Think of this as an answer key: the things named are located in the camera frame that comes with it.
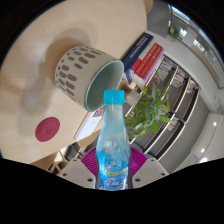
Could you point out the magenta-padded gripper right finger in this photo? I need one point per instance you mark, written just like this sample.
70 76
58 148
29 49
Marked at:
148 171

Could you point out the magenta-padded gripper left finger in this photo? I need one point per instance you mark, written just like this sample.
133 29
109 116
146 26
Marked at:
78 171

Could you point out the clear bottle with cyan cap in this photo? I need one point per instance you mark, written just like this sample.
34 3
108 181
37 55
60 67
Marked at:
113 150

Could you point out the light wooden chair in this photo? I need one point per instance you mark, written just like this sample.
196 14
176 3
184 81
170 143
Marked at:
48 161

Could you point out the flat round red coaster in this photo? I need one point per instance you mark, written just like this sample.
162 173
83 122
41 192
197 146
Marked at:
47 129

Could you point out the green potted plant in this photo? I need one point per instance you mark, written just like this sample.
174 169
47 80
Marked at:
148 116

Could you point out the group of ceiling lights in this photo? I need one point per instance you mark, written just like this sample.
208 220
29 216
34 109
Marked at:
202 150

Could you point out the grey shelf unit with books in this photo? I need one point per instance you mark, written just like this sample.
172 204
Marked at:
180 113

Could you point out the grey patterned mug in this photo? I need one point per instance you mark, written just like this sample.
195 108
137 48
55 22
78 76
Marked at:
76 73

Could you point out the pink book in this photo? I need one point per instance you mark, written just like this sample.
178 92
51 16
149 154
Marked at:
154 71

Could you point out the red book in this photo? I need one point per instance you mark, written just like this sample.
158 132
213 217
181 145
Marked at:
146 61

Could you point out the small green window plant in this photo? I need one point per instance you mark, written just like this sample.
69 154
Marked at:
175 32

